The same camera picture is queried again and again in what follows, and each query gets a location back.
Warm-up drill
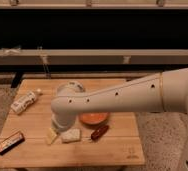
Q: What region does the wooden table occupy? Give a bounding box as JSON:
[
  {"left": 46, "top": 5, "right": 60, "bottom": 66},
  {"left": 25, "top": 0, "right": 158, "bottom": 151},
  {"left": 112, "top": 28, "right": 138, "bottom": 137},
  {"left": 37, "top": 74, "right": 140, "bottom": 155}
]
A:
[{"left": 0, "top": 79, "right": 145, "bottom": 168}]

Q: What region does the orange bowl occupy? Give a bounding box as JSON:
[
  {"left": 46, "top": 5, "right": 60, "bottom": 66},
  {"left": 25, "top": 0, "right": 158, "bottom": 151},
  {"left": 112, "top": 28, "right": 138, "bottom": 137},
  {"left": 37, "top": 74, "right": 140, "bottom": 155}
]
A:
[{"left": 79, "top": 113, "right": 109, "bottom": 125}]

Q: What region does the white plastic bottle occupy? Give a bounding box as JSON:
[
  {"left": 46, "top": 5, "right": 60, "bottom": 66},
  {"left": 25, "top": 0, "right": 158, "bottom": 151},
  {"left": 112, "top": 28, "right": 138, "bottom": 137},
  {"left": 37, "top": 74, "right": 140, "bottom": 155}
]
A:
[{"left": 11, "top": 89, "right": 42, "bottom": 115}]

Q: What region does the grey horizontal rail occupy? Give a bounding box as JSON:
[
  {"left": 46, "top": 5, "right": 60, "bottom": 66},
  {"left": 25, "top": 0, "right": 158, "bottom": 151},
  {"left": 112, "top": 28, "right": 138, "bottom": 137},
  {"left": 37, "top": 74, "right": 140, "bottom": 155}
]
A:
[{"left": 0, "top": 48, "right": 188, "bottom": 65}]

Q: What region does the white sponge block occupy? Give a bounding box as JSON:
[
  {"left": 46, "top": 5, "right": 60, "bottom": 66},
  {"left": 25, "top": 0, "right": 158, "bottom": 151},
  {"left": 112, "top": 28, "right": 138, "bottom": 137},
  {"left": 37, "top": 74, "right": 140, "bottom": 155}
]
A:
[{"left": 61, "top": 129, "right": 81, "bottom": 143}]

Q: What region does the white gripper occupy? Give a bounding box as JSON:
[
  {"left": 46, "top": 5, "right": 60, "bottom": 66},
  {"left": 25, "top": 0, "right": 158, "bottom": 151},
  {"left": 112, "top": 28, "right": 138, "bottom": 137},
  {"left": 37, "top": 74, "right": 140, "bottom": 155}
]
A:
[{"left": 46, "top": 114, "right": 75, "bottom": 145}]

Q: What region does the black table leg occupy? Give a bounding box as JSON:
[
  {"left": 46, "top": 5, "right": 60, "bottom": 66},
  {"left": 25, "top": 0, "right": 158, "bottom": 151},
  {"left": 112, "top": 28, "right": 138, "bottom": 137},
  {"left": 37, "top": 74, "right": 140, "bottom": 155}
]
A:
[{"left": 11, "top": 72, "right": 24, "bottom": 88}]

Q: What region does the translucent plastic cup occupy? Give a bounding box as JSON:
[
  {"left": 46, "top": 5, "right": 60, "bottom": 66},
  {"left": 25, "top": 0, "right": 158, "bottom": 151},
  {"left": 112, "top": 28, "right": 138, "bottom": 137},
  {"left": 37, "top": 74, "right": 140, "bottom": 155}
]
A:
[{"left": 56, "top": 80, "right": 85, "bottom": 94}]

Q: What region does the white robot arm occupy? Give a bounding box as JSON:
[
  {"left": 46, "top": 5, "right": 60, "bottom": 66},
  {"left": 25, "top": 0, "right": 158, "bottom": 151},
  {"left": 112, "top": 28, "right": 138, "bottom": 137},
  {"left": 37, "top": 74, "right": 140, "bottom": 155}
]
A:
[{"left": 51, "top": 68, "right": 188, "bottom": 171}]

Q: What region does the dark snack bar package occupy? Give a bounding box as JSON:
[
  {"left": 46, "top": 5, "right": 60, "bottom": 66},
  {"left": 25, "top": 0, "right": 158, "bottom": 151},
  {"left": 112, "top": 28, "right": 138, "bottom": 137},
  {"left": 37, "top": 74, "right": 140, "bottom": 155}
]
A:
[{"left": 0, "top": 131, "right": 25, "bottom": 155}]

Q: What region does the dark red pepper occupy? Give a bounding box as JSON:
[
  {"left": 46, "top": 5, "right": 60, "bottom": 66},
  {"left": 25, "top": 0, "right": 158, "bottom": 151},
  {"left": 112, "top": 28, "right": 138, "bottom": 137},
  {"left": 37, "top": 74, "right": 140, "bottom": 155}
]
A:
[{"left": 91, "top": 125, "right": 109, "bottom": 141}]

